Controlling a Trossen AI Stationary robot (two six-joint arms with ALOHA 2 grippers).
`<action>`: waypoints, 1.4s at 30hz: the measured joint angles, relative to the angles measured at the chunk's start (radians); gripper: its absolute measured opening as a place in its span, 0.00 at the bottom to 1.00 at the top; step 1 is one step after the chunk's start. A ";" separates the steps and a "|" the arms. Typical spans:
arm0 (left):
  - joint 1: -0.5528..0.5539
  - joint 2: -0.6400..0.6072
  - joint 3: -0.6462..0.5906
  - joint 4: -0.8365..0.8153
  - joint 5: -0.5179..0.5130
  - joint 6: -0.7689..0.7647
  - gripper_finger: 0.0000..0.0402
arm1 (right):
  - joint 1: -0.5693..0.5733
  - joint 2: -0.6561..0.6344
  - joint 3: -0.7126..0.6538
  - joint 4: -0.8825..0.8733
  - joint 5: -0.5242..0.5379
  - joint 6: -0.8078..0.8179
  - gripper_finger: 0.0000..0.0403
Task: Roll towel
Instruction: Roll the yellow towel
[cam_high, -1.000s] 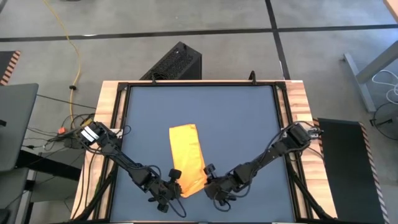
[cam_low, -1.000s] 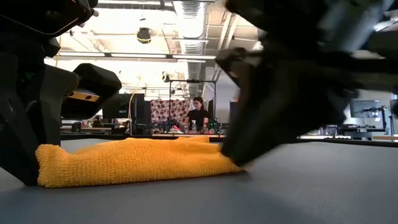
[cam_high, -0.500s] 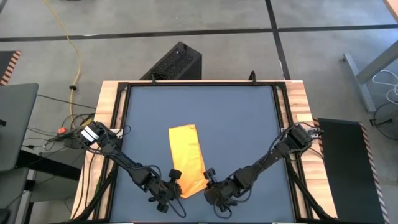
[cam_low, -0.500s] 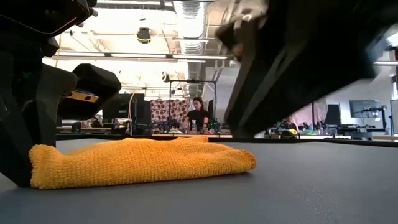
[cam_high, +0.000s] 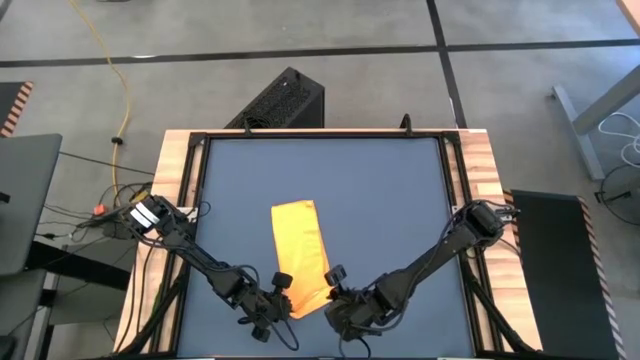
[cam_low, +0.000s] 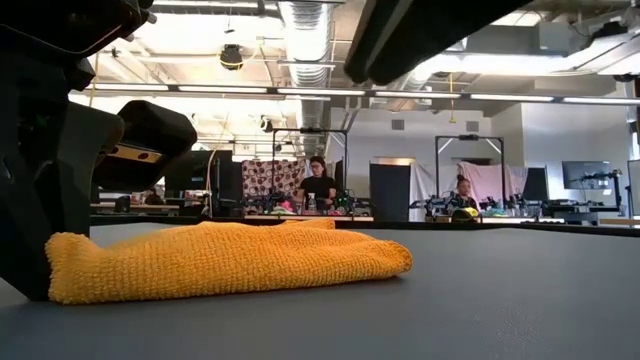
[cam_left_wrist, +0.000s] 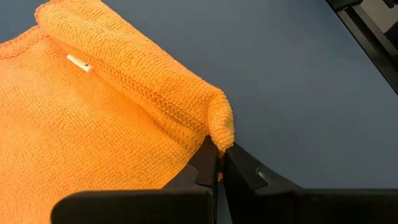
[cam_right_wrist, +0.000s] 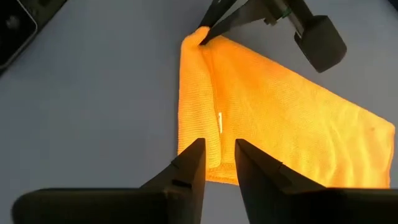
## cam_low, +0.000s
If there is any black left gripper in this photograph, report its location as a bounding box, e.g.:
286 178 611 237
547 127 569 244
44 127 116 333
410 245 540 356
0 0 157 235

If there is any yellow microfibre towel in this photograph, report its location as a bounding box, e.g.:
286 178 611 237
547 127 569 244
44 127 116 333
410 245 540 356
44 218 414 306

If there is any ceiling light strip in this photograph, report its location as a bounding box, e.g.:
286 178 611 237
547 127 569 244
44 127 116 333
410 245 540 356
84 83 640 106

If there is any black door panel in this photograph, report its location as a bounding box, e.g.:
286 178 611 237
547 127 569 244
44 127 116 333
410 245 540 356
369 162 411 223

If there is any person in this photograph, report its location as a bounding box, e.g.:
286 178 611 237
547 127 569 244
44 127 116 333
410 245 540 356
298 155 339 211
451 173 479 211

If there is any pink cloth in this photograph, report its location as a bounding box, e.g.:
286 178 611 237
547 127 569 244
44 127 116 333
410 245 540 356
457 161 529 204

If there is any dotted patterned cloth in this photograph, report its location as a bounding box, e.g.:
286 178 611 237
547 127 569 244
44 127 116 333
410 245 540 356
242 159 307 199

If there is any black monitor back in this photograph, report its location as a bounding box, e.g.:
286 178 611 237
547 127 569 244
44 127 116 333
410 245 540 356
522 167 550 202

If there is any yellow object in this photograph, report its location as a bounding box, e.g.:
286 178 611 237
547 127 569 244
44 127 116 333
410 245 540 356
452 207 480 224

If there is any computer monitor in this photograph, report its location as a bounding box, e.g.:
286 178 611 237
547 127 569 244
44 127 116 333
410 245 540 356
562 160 612 190

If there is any blue-grey table mat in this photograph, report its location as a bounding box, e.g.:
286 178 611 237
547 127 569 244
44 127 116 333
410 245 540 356
0 222 640 360

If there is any silver ventilation duct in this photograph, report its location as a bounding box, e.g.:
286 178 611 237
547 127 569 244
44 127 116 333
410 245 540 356
277 0 334 156

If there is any yellow cable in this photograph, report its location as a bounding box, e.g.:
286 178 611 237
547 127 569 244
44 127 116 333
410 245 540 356
88 53 99 107

